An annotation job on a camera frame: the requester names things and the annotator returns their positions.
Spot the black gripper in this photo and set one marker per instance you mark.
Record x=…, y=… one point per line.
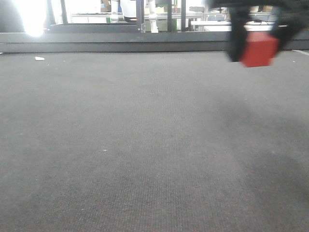
x=292, y=17

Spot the red magnetic cube block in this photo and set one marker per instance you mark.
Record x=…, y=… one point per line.
x=260, y=49

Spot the white background table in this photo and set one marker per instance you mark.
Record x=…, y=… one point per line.
x=211, y=26

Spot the dark grey fabric mat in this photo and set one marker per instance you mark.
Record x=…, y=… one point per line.
x=153, y=142

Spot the black metal frame cart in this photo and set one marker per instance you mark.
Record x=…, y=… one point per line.
x=113, y=16

